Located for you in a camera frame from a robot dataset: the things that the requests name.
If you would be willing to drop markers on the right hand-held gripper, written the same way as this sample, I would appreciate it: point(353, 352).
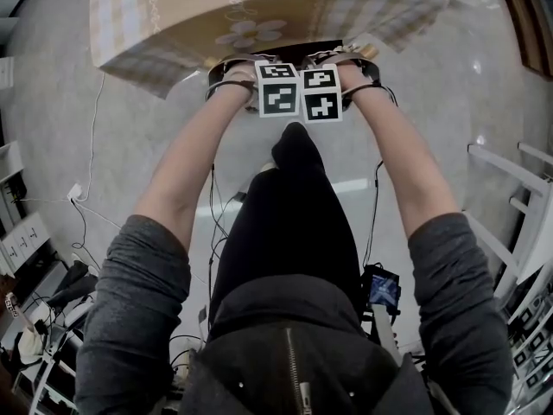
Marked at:
point(322, 102)

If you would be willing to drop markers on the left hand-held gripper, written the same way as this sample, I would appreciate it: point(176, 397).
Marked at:
point(278, 97)

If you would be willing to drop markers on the wooden chair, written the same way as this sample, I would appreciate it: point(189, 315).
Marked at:
point(302, 49)

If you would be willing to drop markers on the person's left forearm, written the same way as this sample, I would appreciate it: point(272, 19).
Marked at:
point(190, 167)

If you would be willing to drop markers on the person's right forearm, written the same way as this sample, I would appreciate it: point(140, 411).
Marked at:
point(410, 167)

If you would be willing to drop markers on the person's left hand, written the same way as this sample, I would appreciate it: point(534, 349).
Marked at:
point(241, 76)

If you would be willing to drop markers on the person's right hand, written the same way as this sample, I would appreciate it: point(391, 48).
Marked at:
point(354, 75)

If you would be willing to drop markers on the checked beige tablecloth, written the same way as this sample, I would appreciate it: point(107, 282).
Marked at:
point(194, 24)

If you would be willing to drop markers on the person's dark trousers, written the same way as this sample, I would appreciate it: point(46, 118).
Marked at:
point(289, 223)

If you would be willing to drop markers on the wooden platform step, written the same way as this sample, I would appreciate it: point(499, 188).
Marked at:
point(527, 24)

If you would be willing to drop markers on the white power strip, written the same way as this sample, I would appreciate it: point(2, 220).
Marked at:
point(75, 192)

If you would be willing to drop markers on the white side table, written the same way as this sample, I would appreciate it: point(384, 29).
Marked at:
point(518, 214)

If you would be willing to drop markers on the black phone with lit screen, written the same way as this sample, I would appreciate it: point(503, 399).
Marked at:
point(380, 288)

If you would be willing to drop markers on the white drawer cabinet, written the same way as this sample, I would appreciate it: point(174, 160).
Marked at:
point(6, 72)

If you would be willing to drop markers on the white open shelf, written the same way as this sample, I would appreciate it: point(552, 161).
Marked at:
point(10, 162)

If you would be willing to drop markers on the white labelled drawer unit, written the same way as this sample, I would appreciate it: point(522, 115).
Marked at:
point(21, 240)

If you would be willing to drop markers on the person's dark grey jacket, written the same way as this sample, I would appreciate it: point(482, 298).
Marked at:
point(285, 361)

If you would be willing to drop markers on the white shelving unit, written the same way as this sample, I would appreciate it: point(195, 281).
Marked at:
point(531, 340)

